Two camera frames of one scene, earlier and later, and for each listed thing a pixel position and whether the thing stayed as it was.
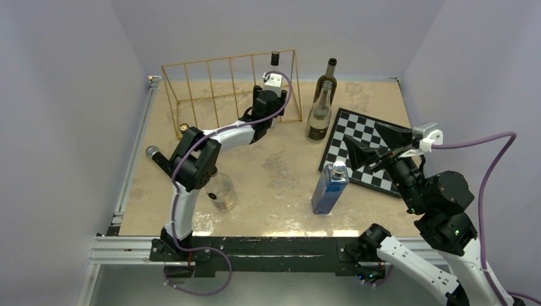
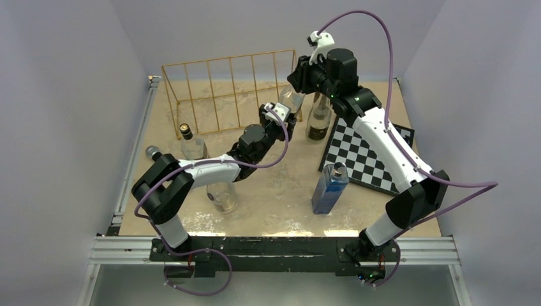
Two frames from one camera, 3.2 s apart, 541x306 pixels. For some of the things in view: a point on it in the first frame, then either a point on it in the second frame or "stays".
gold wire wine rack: (216, 87) stays
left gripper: (256, 89) → (281, 133)
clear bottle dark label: (319, 117) stays
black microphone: (153, 152) stays
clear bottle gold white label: (221, 191) stays
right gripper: (394, 136) → (299, 78)
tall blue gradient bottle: (333, 182) stays
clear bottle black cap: (275, 62) → (289, 96)
